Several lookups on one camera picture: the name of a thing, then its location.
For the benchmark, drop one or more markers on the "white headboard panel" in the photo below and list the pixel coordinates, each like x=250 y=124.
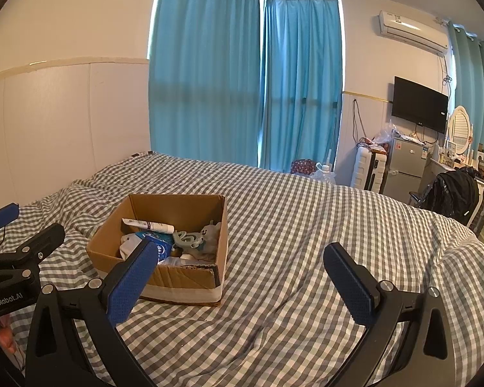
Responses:
x=64 y=129

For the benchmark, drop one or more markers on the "grey green rubber toy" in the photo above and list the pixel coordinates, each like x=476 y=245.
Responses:
x=185 y=240

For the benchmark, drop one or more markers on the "white suitcase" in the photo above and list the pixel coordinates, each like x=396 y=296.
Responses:
x=366 y=167

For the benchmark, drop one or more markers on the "black wall television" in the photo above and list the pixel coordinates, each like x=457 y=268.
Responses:
x=419 y=103

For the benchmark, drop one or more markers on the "person's left hand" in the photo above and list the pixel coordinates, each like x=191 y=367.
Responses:
x=6 y=334

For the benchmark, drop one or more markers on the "blue white tissue packet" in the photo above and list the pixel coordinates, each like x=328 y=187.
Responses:
x=164 y=246

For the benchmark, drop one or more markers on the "clear water bottle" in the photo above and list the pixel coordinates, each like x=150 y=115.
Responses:
x=324 y=173

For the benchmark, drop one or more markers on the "white socks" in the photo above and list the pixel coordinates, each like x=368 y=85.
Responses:
x=129 y=246

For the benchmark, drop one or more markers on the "wide blue curtain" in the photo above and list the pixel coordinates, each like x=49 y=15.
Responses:
x=205 y=72

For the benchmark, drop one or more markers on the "white plush toy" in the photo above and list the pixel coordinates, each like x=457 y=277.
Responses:
x=210 y=242

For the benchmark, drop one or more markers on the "brown cardboard box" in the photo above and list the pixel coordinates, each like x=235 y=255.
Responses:
x=177 y=286

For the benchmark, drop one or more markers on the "white oval mirror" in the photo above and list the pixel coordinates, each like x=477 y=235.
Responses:
x=460 y=129

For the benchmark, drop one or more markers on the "white tube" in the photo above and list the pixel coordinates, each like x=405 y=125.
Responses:
x=149 y=225

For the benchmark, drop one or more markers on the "black backpack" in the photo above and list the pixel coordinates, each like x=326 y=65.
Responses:
x=455 y=193

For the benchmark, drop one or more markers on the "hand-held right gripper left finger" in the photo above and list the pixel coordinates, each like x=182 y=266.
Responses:
x=131 y=282

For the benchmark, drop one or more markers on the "floral bag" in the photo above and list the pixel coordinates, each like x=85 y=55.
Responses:
x=303 y=167

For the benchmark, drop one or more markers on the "white air conditioner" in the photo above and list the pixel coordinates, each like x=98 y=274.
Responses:
x=411 y=30

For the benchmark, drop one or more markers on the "white dressing table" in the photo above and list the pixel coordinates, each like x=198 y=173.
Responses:
x=439 y=167

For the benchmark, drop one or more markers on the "grey small fridge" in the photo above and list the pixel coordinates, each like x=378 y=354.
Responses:
x=405 y=165

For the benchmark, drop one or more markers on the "dark suitcase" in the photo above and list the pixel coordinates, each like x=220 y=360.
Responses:
x=483 y=205

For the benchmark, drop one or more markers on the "teal curtain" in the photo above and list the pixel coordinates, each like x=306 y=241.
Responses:
x=471 y=84

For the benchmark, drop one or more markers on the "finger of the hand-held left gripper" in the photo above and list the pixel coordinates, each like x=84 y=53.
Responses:
x=2 y=217
x=40 y=242

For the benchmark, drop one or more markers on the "narrow blue curtain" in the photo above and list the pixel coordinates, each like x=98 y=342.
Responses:
x=302 y=84

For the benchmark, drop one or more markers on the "clear plastic bag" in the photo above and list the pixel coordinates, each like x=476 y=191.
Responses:
x=173 y=261

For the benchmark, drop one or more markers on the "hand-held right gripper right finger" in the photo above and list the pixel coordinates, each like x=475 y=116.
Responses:
x=350 y=286

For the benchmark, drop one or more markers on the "crumpled plastic bag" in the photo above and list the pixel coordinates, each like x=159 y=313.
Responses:
x=385 y=133

